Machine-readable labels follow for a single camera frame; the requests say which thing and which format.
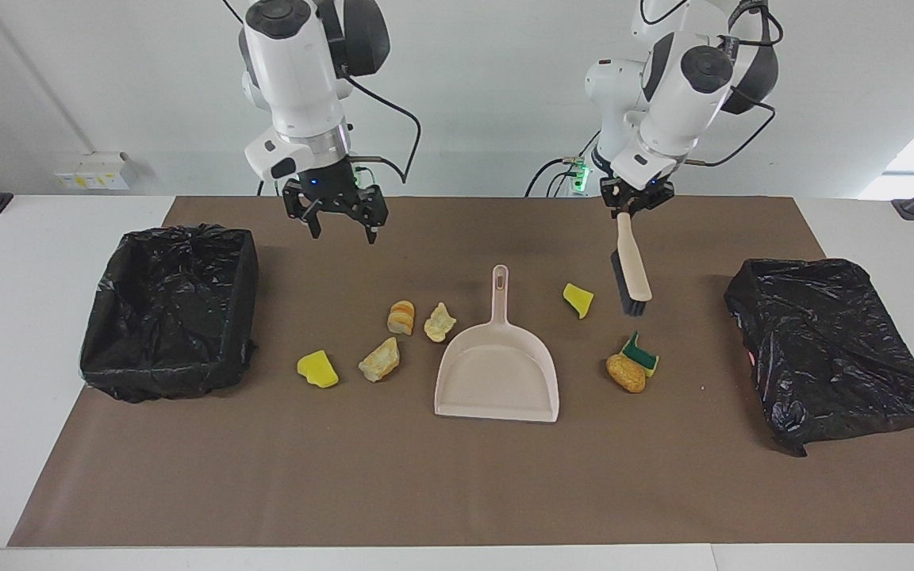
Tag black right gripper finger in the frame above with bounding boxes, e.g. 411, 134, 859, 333
282, 181, 327, 240
350, 184, 388, 245

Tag beige hand brush black bristles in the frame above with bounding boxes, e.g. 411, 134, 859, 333
611, 211, 654, 317

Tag orange croissant toy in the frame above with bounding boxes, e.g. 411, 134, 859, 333
386, 300, 417, 336

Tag pale rock chunk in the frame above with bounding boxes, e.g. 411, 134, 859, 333
424, 301, 458, 344
358, 336, 401, 383

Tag green and yellow sponge piece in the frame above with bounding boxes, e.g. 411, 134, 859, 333
620, 331, 660, 377

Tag brown peanut toy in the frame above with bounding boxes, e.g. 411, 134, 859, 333
605, 353, 647, 394

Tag beige plastic dustpan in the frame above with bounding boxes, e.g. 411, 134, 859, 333
434, 264, 561, 424

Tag open bin with black bag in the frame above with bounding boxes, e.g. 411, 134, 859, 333
79, 224, 259, 404

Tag box covered by black bag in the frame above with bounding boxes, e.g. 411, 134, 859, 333
723, 257, 914, 458

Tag brown table mat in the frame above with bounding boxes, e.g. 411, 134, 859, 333
9, 196, 914, 548

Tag black left base cable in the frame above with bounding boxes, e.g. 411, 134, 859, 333
526, 155, 586, 197

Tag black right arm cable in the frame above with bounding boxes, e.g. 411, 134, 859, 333
223, 0, 423, 185

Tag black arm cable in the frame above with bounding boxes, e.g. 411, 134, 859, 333
638, 0, 783, 169
223, 0, 423, 185

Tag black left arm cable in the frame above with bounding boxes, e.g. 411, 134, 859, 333
638, 0, 783, 169

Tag white wall socket box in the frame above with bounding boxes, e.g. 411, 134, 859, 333
54, 151, 134, 191

